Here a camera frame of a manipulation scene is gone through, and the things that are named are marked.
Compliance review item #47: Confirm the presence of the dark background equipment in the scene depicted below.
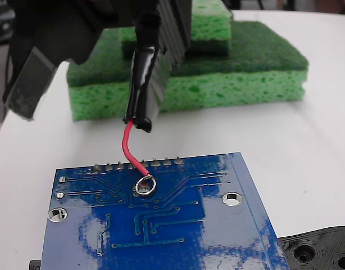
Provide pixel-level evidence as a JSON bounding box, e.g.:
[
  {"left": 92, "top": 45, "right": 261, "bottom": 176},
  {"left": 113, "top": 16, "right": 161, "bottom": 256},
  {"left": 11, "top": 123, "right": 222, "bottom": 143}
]
[{"left": 0, "top": 0, "right": 16, "bottom": 44}]

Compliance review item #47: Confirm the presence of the red wire with metal loop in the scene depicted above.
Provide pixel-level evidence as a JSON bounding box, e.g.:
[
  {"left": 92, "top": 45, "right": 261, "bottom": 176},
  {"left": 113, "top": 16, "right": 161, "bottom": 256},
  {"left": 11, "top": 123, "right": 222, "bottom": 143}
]
[{"left": 121, "top": 118, "right": 157, "bottom": 197}]

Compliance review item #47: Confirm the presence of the small green sponge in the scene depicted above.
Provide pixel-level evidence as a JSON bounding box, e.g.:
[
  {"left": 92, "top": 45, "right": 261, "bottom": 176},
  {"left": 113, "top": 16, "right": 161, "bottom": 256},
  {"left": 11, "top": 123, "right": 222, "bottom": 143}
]
[{"left": 120, "top": 0, "right": 233, "bottom": 59}]

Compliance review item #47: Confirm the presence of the blue printed circuit board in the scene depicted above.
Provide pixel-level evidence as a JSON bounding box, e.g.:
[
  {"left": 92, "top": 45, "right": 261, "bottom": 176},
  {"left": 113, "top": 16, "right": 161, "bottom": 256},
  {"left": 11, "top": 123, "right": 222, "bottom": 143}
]
[{"left": 40, "top": 151, "right": 291, "bottom": 270}]

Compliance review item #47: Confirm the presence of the large green scouring sponge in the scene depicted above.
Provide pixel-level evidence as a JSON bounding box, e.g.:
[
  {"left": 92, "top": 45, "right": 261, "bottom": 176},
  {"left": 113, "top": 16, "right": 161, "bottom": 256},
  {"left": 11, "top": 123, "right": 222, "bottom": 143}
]
[{"left": 66, "top": 21, "right": 310, "bottom": 122}]

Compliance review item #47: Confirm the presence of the black plastic bracket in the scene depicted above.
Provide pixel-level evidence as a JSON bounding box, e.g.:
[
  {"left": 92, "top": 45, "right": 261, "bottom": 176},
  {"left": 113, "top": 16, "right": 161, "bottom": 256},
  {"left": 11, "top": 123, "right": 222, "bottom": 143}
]
[{"left": 28, "top": 224, "right": 345, "bottom": 270}]

